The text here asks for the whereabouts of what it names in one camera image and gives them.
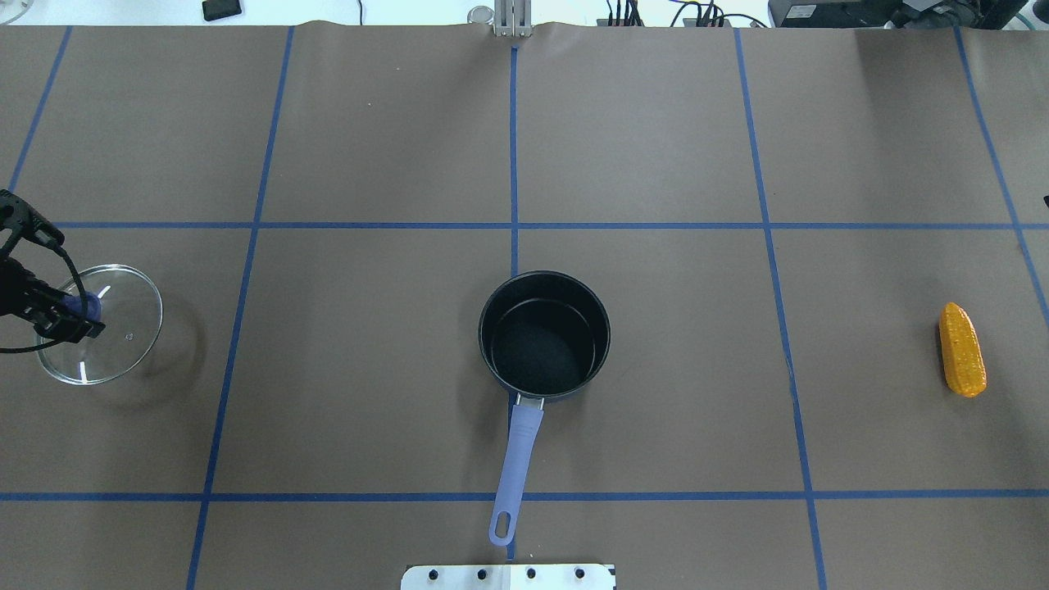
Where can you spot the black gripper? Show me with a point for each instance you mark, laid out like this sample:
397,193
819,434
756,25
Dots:
18,292

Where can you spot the glass pot lid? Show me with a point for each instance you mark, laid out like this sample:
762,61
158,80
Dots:
128,305

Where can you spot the yellow corn cob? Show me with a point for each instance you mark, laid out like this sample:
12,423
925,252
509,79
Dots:
962,358

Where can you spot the small black device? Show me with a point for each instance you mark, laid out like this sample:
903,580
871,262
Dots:
214,10

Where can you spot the dark blue saucepan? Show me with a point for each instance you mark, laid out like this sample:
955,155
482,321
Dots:
544,336

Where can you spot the white camera mast base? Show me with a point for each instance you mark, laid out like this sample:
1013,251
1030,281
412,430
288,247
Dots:
511,576

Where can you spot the aluminium frame post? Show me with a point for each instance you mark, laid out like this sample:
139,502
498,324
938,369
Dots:
512,18

